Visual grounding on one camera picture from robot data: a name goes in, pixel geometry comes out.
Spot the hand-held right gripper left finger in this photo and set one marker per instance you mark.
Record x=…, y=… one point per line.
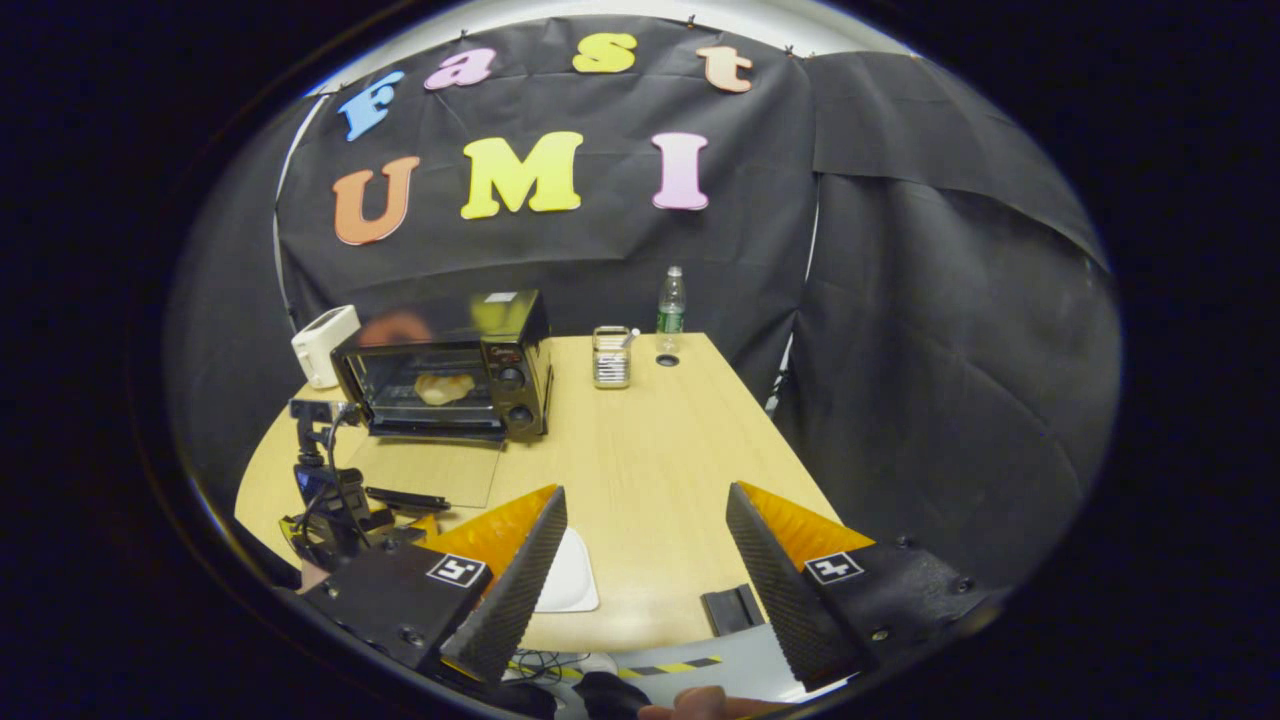
x=520, y=580

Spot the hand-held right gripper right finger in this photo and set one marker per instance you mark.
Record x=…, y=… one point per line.
x=775, y=580

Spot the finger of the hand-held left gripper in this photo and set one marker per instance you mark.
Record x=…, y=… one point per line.
x=410, y=498

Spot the golden bread roll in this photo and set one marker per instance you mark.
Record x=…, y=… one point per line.
x=445, y=389

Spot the black electric oven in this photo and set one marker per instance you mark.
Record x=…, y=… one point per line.
x=515, y=350

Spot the white square plate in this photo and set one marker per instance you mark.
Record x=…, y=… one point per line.
x=570, y=580

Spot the black table edge clamp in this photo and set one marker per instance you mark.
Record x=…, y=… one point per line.
x=732, y=610

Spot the yellow black hazard tape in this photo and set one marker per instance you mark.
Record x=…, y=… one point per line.
x=670, y=667

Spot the white toaster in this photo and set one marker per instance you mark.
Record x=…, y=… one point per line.
x=322, y=350

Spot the clear glass holder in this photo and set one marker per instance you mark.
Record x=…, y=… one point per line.
x=611, y=365

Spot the clear plastic water bottle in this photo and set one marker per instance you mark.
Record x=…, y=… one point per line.
x=670, y=310

